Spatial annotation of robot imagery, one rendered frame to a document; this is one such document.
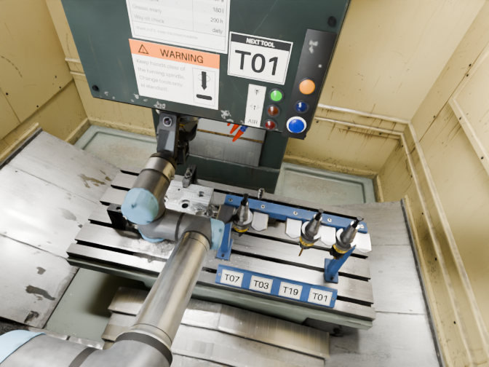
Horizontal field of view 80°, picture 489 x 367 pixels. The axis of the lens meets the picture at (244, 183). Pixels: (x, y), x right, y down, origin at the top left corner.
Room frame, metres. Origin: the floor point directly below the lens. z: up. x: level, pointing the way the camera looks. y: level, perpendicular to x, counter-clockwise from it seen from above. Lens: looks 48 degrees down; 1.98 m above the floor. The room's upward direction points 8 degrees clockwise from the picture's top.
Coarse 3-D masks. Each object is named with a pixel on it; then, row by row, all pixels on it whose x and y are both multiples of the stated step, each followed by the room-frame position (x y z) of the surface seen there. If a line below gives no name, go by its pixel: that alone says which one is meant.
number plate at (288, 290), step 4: (284, 284) 0.46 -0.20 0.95; (288, 284) 0.47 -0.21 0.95; (292, 284) 0.47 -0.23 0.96; (280, 288) 0.45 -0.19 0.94; (284, 288) 0.45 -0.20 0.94; (288, 288) 0.45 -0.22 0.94; (292, 288) 0.46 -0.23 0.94; (296, 288) 0.46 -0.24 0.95; (300, 288) 0.46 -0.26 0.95; (280, 292) 0.44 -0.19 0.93; (284, 292) 0.44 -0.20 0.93; (288, 292) 0.45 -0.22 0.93; (292, 292) 0.45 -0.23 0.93; (296, 292) 0.45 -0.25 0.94; (300, 292) 0.45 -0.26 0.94; (288, 296) 0.43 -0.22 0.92; (292, 296) 0.44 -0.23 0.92; (296, 296) 0.44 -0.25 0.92
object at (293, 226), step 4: (288, 220) 0.56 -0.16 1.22; (292, 220) 0.56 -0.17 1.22; (296, 220) 0.56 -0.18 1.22; (300, 220) 0.57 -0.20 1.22; (288, 224) 0.54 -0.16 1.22; (292, 224) 0.55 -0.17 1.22; (296, 224) 0.55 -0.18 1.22; (300, 224) 0.55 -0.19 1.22; (288, 228) 0.53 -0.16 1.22; (292, 228) 0.53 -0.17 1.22; (296, 228) 0.53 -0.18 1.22; (300, 228) 0.54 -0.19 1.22; (288, 232) 0.51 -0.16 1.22; (292, 232) 0.51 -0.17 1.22; (296, 232) 0.52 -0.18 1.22; (300, 232) 0.52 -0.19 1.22; (288, 236) 0.50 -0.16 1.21; (292, 236) 0.50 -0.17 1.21; (296, 236) 0.50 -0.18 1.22; (300, 236) 0.51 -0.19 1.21
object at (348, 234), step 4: (348, 228) 0.52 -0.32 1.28; (352, 228) 0.51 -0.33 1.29; (356, 228) 0.51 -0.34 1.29; (344, 232) 0.52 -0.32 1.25; (348, 232) 0.51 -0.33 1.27; (352, 232) 0.51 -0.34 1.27; (356, 232) 0.51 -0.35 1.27; (340, 236) 0.52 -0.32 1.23; (344, 236) 0.51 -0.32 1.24; (348, 236) 0.51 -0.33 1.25; (352, 236) 0.50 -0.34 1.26; (344, 240) 0.50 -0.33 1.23; (348, 240) 0.50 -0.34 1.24; (352, 240) 0.50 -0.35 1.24
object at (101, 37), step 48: (96, 0) 0.49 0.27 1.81; (240, 0) 0.47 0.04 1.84; (288, 0) 0.47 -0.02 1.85; (336, 0) 0.46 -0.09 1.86; (96, 48) 0.49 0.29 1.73; (192, 48) 0.48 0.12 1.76; (96, 96) 0.49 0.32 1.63; (144, 96) 0.48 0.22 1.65; (240, 96) 0.47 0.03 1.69; (288, 96) 0.47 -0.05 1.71
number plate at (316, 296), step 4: (312, 288) 0.46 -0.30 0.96; (312, 292) 0.45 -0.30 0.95; (316, 292) 0.45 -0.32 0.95; (320, 292) 0.45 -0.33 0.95; (324, 292) 0.46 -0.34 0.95; (328, 292) 0.46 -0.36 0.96; (312, 296) 0.44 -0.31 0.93; (316, 296) 0.44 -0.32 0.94; (320, 296) 0.44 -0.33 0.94; (324, 296) 0.44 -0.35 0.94; (328, 296) 0.45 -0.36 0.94; (308, 300) 0.43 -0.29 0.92; (312, 300) 0.43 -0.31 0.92; (316, 300) 0.43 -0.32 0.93; (320, 300) 0.43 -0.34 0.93; (324, 300) 0.44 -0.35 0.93; (328, 300) 0.44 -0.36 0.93; (324, 304) 0.42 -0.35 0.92; (328, 304) 0.43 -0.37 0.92
